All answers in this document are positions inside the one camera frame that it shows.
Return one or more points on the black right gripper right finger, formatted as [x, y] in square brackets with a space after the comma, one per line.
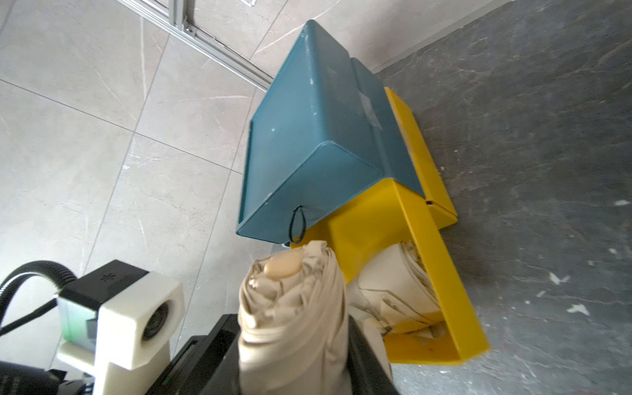
[367, 374]

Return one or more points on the teal drawer cabinet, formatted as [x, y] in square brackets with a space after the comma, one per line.
[324, 133]

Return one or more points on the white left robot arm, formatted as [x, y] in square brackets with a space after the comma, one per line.
[35, 344]

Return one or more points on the yellow block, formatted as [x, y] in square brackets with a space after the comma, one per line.
[389, 212]

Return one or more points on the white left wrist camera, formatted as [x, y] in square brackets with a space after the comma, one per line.
[117, 323]

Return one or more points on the beige umbrella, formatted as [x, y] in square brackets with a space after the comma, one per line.
[294, 325]
[393, 292]

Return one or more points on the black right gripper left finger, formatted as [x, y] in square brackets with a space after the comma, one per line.
[206, 364]

